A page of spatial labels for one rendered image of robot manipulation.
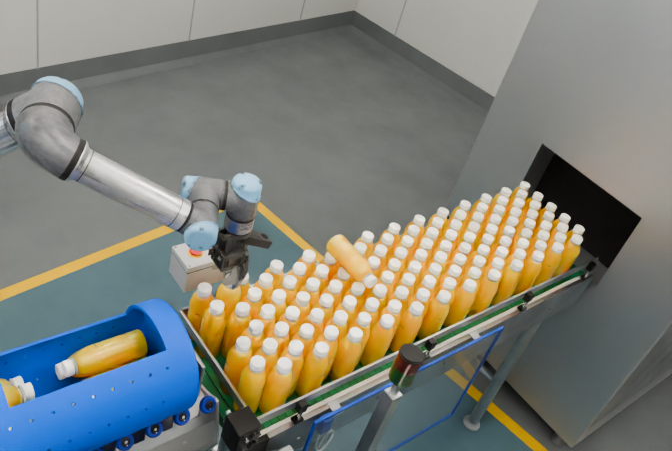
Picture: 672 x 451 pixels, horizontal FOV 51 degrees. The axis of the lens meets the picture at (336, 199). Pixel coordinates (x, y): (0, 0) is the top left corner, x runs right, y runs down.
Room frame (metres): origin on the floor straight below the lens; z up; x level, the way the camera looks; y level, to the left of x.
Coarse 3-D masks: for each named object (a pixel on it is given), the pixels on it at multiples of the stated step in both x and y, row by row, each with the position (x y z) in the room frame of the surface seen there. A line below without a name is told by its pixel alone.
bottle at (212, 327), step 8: (208, 312) 1.31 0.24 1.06; (224, 312) 1.33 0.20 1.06; (208, 320) 1.29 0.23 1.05; (216, 320) 1.29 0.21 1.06; (224, 320) 1.31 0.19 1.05; (200, 328) 1.30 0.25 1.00; (208, 328) 1.28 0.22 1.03; (216, 328) 1.29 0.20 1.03; (224, 328) 1.31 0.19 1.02; (200, 336) 1.29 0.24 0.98; (208, 336) 1.28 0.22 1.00; (216, 336) 1.29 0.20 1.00; (208, 344) 1.28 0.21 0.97; (216, 344) 1.29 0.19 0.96; (200, 352) 1.28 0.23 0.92; (216, 352) 1.30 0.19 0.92
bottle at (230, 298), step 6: (222, 282) 1.39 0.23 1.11; (222, 288) 1.37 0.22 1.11; (228, 288) 1.37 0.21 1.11; (216, 294) 1.37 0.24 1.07; (222, 294) 1.36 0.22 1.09; (228, 294) 1.36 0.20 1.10; (234, 294) 1.36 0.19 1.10; (240, 294) 1.39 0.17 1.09; (222, 300) 1.35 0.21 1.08; (228, 300) 1.35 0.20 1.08; (234, 300) 1.36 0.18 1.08; (228, 306) 1.35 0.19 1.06; (234, 306) 1.36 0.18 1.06; (228, 312) 1.35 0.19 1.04
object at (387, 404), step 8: (384, 392) 1.20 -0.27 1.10; (384, 400) 1.19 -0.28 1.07; (392, 400) 1.18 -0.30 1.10; (376, 408) 1.20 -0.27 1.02; (384, 408) 1.19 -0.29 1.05; (392, 408) 1.19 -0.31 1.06; (376, 416) 1.19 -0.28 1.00; (384, 416) 1.18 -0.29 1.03; (368, 424) 1.20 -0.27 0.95; (376, 424) 1.19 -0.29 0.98; (384, 424) 1.19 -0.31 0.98; (368, 432) 1.20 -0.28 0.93; (376, 432) 1.18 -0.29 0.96; (360, 440) 1.20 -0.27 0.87; (368, 440) 1.19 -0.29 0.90; (376, 440) 1.19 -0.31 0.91; (360, 448) 1.20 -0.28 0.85; (368, 448) 1.18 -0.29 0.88
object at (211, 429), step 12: (204, 396) 1.14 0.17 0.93; (192, 408) 1.10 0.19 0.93; (216, 408) 1.11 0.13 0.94; (168, 420) 1.04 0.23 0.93; (216, 420) 1.10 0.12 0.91; (192, 432) 1.05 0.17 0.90; (204, 432) 1.07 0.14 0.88; (216, 432) 1.09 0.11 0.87; (108, 444) 0.93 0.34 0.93; (168, 444) 1.00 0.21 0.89; (180, 444) 1.02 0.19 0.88; (192, 444) 1.04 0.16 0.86; (204, 444) 1.06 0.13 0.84
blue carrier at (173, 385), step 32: (128, 320) 1.17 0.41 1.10; (160, 320) 1.08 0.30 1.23; (32, 352) 0.99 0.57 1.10; (64, 352) 1.04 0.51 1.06; (160, 352) 1.01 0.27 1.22; (192, 352) 1.05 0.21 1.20; (0, 384) 0.80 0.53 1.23; (32, 384) 0.97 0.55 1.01; (64, 384) 1.01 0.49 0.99; (96, 384) 0.89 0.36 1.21; (128, 384) 0.92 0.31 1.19; (160, 384) 0.96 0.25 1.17; (192, 384) 1.01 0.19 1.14; (0, 416) 0.75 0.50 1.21; (32, 416) 0.78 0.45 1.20; (64, 416) 0.81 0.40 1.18; (96, 416) 0.85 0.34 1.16; (128, 416) 0.89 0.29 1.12; (160, 416) 0.95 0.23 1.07; (0, 448) 0.71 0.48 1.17; (32, 448) 0.75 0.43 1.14; (64, 448) 0.79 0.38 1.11; (96, 448) 0.85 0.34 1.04
